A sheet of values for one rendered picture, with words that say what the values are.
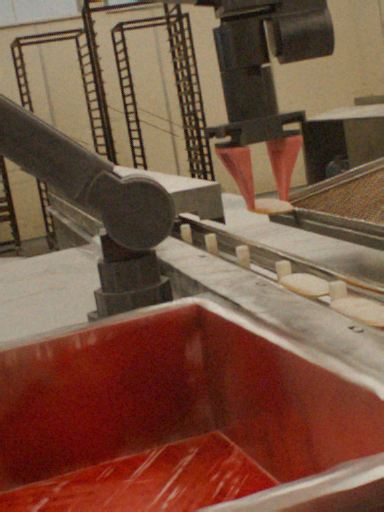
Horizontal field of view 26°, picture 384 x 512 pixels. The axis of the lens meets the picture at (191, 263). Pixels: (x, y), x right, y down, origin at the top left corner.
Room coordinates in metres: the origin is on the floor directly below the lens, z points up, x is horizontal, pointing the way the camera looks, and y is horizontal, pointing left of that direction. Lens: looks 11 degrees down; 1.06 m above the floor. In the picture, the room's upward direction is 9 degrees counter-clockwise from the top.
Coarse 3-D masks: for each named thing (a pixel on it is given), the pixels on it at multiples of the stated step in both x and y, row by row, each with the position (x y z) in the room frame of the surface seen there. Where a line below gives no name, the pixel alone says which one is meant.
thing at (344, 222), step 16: (336, 176) 1.22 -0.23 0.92; (352, 176) 1.23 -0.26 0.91; (304, 192) 1.21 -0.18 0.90; (320, 192) 1.21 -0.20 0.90; (336, 192) 1.17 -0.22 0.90; (352, 192) 1.14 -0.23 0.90; (368, 192) 1.10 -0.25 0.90; (304, 208) 1.14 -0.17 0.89; (320, 208) 1.10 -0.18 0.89; (368, 208) 1.02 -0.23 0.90; (336, 224) 0.98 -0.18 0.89; (352, 224) 0.94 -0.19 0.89; (368, 224) 0.90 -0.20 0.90
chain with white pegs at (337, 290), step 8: (184, 232) 1.31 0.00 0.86; (208, 240) 1.17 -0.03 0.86; (216, 240) 1.18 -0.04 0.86; (208, 248) 1.18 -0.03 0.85; (216, 248) 1.17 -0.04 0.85; (240, 248) 1.04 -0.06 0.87; (224, 256) 1.15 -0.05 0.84; (240, 256) 1.04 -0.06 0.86; (248, 256) 1.04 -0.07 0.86; (240, 264) 1.04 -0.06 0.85; (248, 264) 1.04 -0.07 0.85; (280, 264) 0.90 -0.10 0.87; (288, 264) 0.90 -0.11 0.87; (280, 272) 0.90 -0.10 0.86; (288, 272) 0.90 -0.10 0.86; (328, 288) 0.78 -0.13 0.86; (336, 288) 0.77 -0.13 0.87; (344, 288) 0.77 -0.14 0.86; (336, 296) 0.77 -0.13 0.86; (344, 296) 0.77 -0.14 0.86
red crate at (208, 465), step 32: (160, 448) 0.56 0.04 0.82; (192, 448) 0.55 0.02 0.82; (224, 448) 0.54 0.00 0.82; (64, 480) 0.53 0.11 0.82; (96, 480) 0.52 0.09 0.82; (128, 480) 0.51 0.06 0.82; (160, 480) 0.51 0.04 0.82; (192, 480) 0.50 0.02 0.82; (224, 480) 0.49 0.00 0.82; (256, 480) 0.48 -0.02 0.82
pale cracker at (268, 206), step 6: (258, 204) 0.94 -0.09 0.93; (264, 204) 0.92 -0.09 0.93; (270, 204) 0.91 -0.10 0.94; (276, 204) 0.91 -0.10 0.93; (282, 204) 0.91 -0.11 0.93; (288, 204) 0.91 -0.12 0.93; (252, 210) 0.94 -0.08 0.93; (258, 210) 0.92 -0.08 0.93; (264, 210) 0.91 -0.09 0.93; (270, 210) 0.90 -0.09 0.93; (276, 210) 0.90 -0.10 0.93; (282, 210) 0.89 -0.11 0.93; (288, 210) 0.90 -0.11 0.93
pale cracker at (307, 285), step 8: (280, 280) 0.88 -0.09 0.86; (288, 280) 0.86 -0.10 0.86; (296, 280) 0.85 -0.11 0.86; (304, 280) 0.85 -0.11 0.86; (312, 280) 0.84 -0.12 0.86; (320, 280) 0.83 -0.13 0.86; (288, 288) 0.85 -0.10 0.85; (296, 288) 0.83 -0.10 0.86; (304, 288) 0.82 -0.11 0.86; (312, 288) 0.82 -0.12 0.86; (320, 288) 0.81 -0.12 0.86; (312, 296) 0.81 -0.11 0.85; (320, 296) 0.81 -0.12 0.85
